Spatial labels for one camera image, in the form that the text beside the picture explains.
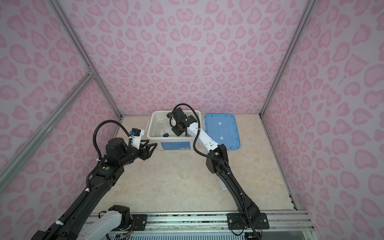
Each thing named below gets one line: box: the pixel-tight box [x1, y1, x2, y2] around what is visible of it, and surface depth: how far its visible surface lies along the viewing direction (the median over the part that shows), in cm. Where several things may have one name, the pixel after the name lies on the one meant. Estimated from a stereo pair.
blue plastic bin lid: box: [204, 113, 241, 150], surface depth 116 cm
